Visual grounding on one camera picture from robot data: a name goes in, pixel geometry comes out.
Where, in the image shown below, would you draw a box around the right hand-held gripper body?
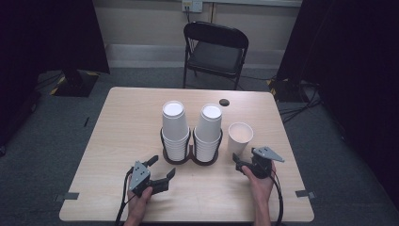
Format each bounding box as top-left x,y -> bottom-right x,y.
249,146 -> 286,180

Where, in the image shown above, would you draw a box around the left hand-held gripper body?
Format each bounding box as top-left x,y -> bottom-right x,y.
128,160 -> 172,198

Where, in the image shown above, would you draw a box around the white paper cup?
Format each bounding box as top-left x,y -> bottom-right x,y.
227,121 -> 254,157

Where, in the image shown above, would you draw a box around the black wire cup holder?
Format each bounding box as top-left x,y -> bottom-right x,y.
159,126 -> 224,167

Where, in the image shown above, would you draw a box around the stack of white cups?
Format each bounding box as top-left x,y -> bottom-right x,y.
193,104 -> 223,163
160,100 -> 191,162

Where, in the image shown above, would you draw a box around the person's left hand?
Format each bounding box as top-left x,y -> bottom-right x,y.
126,186 -> 154,220

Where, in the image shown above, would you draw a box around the person's right hand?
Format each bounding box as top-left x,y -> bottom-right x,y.
241,162 -> 278,205

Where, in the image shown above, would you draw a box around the grey tape strip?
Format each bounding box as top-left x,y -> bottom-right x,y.
54,191 -> 80,202
295,189 -> 316,200

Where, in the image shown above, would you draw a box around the black stand base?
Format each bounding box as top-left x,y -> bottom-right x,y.
49,69 -> 100,98
266,76 -> 310,103

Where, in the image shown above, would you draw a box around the black folding chair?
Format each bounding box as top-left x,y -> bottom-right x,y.
183,21 -> 249,91

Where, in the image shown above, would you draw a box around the black curtain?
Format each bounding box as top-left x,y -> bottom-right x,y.
276,0 -> 399,208
0,0 -> 111,145

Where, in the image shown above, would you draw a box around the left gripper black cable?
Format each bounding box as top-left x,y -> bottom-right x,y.
114,168 -> 135,226

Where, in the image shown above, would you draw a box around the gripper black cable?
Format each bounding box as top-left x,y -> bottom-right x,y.
114,168 -> 135,226
269,173 -> 285,226

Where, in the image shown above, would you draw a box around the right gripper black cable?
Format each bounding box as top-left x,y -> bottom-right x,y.
269,173 -> 285,226

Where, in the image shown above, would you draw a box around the black floor cables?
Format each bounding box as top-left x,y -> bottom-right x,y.
279,79 -> 324,124

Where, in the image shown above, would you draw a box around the white wall outlet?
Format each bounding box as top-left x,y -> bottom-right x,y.
181,0 -> 204,13

